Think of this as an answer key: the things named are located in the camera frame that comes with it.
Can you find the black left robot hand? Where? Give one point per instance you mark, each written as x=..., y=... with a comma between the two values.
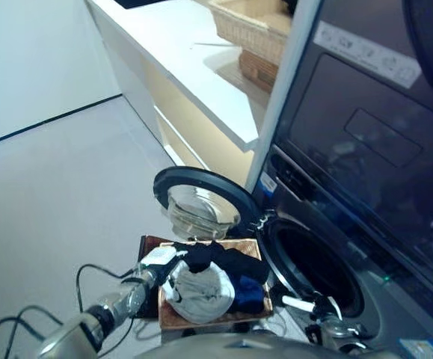
x=158, y=269

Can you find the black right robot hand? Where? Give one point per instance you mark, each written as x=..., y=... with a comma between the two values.
x=326, y=308

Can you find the white garment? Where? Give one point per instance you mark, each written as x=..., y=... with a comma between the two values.
x=201, y=295

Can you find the black garment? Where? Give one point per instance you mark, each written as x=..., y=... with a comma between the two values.
x=238, y=263

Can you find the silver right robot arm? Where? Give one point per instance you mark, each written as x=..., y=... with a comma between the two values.
x=337, y=333

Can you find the round glass washing machine door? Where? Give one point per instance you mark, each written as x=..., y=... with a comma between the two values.
x=216, y=187

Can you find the front-load washing machine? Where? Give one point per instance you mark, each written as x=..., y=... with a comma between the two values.
x=369, y=131

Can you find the glossy dark brown side table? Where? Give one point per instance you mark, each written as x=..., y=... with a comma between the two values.
x=147, y=250

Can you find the dark blue garment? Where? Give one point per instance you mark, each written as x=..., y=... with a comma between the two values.
x=248, y=295

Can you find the brown wicker laundry basket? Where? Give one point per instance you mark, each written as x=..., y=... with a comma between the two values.
x=238, y=247

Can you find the grey robot torso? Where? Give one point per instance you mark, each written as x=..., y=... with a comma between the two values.
x=238, y=348

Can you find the large blue energy label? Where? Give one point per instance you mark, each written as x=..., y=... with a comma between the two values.
x=422, y=349

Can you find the small blue label sticker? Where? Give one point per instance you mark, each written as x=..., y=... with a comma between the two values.
x=268, y=183

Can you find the white counter cabinet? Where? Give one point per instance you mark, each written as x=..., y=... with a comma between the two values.
x=186, y=75

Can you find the tall white side panel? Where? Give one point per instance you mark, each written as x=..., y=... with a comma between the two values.
x=283, y=93

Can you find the brown woven storage box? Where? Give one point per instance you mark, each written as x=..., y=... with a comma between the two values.
x=259, y=71

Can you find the pale wicker tray basket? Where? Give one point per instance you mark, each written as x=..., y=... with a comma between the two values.
x=253, y=30

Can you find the white instruction sticker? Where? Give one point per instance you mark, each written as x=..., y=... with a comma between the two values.
x=365, y=52

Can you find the black countertop sink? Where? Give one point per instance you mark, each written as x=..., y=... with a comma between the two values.
x=134, y=3

